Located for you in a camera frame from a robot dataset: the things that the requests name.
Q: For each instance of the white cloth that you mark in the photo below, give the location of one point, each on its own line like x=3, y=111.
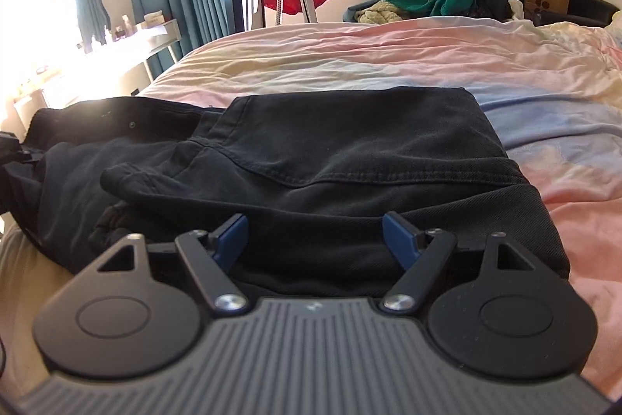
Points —
x=520, y=11

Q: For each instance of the dark clothes pile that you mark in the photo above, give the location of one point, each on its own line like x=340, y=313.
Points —
x=491, y=6

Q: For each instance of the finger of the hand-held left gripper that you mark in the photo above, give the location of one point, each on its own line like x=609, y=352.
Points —
x=9, y=148

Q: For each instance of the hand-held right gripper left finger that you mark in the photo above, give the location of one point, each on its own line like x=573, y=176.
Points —
x=232, y=240

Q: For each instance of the pastel rainbow duvet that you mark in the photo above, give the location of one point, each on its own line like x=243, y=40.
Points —
x=340, y=55

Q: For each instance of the small cosmetic bottle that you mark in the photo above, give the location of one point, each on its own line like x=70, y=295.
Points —
x=126, y=26

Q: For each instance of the pale yellow knit garment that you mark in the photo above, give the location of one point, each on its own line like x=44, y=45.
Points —
x=381, y=12

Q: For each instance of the small white box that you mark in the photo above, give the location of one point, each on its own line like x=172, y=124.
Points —
x=154, y=18

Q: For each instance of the white desk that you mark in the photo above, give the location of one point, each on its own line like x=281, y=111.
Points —
x=146, y=38

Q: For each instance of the black pants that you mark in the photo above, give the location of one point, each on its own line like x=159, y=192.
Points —
x=340, y=152

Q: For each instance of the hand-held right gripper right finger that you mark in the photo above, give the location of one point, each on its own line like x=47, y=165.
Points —
x=399, y=240

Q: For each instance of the black armchair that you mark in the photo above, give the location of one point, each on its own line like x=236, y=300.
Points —
x=590, y=9

